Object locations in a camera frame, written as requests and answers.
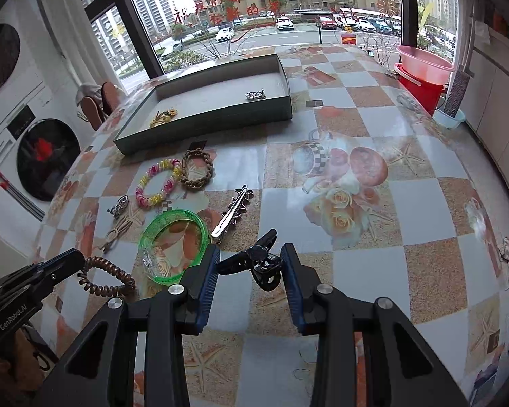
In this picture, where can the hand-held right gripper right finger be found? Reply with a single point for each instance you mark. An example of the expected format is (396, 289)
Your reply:
(290, 290)

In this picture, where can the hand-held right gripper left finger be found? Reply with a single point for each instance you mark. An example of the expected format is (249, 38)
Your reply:
(210, 282)

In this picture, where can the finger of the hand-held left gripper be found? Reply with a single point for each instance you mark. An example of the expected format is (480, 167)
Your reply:
(61, 265)

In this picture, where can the black claw hair clip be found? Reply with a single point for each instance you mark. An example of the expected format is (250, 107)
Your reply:
(258, 256)

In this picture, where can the beige hair clip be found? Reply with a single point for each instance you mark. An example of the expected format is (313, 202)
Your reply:
(118, 229)

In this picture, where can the silver spiked hair clip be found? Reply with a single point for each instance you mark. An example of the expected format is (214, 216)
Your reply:
(233, 216)

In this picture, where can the green translucent bangle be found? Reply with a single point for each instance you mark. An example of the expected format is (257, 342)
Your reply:
(146, 237)

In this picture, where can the grey rectangular tray box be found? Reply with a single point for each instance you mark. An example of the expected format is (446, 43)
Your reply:
(220, 93)

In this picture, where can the person's left forearm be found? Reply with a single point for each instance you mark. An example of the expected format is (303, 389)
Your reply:
(8, 381)

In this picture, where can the checkered printed tablecloth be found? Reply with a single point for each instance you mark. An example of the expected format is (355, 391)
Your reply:
(364, 263)

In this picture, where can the white washing machine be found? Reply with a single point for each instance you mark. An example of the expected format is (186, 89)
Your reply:
(8, 135)

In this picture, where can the brown sole slipper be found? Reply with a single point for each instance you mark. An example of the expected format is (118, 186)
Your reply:
(110, 95)
(91, 112)

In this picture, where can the gold hair clip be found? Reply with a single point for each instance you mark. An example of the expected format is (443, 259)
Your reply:
(163, 118)

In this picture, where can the grey white cloth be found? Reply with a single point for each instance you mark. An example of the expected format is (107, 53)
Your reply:
(87, 91)

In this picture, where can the silver charm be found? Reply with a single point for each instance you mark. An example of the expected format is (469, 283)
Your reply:
(254, 95)

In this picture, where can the white dryer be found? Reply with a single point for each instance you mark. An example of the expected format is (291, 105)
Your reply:
(25, 72)

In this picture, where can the white curtain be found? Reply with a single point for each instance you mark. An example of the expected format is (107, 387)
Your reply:
(68, 42)

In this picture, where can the light blue basin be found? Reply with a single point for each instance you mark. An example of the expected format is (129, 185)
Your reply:
(449, 122)

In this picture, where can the red plastic bucket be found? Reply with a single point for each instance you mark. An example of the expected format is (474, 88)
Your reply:
(420, 95)

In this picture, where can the black framed window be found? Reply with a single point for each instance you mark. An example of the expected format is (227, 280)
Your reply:
(127, 29)

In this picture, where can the pink plastic basin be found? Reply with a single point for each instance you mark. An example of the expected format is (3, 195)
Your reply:
(424, 72)

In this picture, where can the white cabinet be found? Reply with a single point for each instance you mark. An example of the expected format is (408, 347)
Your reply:
(496, 114)

